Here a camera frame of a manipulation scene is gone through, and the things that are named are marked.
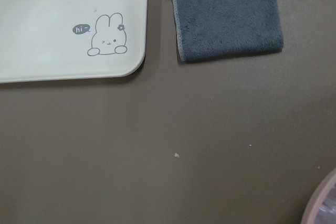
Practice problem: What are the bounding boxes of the grey folded cloth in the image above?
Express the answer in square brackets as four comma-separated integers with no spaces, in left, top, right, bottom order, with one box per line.
[172,0,284,62]

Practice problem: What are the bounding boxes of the pink bowl of ice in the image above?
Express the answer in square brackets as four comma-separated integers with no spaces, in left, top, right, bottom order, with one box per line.
[301,169,335,224]

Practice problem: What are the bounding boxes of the cream rabbit tray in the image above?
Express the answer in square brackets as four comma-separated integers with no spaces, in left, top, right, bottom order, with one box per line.
[1,0,148,83]

